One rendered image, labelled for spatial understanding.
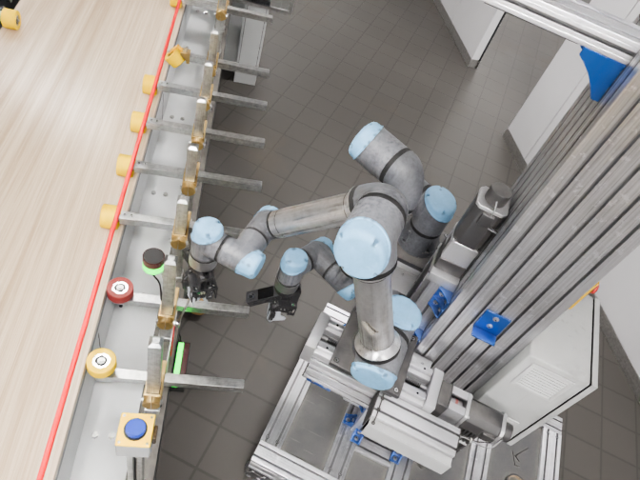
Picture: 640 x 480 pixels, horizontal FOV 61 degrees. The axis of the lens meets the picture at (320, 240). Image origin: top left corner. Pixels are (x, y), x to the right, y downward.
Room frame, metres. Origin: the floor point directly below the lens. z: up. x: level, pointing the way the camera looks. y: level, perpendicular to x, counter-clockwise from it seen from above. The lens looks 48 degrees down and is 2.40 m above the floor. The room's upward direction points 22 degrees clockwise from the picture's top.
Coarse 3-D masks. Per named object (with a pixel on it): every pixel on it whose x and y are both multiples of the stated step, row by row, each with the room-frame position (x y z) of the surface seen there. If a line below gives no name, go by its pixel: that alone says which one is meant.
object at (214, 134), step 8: (152, 120) 1.56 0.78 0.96; (160, 120) 1.58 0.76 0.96; (152, 128) 1.54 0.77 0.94; (160, 128) 1.56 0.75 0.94; (168, 128) 1.56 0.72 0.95; (176, 128) 1.57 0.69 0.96; (184, 128) 1.59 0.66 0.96; (192, 128) 1.61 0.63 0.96; (208, 136) 1.61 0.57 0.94; (216, 136) 1.62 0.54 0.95; (224, 136) 1.63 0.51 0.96; (232, 136) 1.65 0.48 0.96; (240, 136) 1.66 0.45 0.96; (248, 136) 1.68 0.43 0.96; (240, 144) 1.65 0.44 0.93; (248, 144) 1.66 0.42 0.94; (256, 144) 1.67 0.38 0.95; (264, 144) 1.68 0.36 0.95
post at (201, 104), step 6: (198, 96) 1.58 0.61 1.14; (198, 102) 1.56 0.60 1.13; (204, 102) 1.57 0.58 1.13; (198, 108) 1.56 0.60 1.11; (204, 108) 1.56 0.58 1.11; (198, 114) 1.56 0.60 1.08; (204, 114) 1.57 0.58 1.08; (198, 120) 1.56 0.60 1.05; (204, 120) 1.57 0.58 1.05; (198, 126) 1.56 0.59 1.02; (198, 132) 1.56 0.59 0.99; (198, 150) 1.56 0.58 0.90; (198, 156) 1.56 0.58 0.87
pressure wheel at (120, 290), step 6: (114, 282) 0.86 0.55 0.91; (120, 282) 0.87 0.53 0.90; (126, 282) 0.88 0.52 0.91; (108, 288) 0.84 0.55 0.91; (114, 288) 0.85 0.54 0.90; (120, 288) 0.85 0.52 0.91; (126, 288) 0.86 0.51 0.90; (132, 288) 0.87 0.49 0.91; (108, 294) 0.82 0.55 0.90; (114, 294) 0.82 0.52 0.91; (120, 294) 0.83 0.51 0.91; (126, 294) 0.84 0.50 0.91; (132, 294) 0.86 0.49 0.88; (114, 300) 0.82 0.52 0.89; (120, 300) 0.82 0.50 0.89; (126, 300) 0.83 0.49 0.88; (120, 306) 0.85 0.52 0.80
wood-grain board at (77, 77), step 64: (64, 0) 2.18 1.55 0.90; (128, 0) 2.38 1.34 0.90; (0, 64) 1.60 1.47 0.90; (64, 64) 1.75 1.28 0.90; (128, 64) 1.91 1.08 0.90; (0, 128) 1.29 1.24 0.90; (64, 128) 1.40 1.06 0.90; (128, 128) 1.53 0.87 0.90; (0, 192) 1.02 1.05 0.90; (64, 192) 1.12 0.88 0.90; (128, 192) 1.22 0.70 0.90; (0, 256) 0.80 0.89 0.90; (64, 256) 0.89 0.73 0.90; (0, 320) 0.62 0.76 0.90; (64, 320) 0.69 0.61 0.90; (0, 384) 0.46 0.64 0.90; (64, 384) 0.52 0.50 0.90; (0, 448) 0.32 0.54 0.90
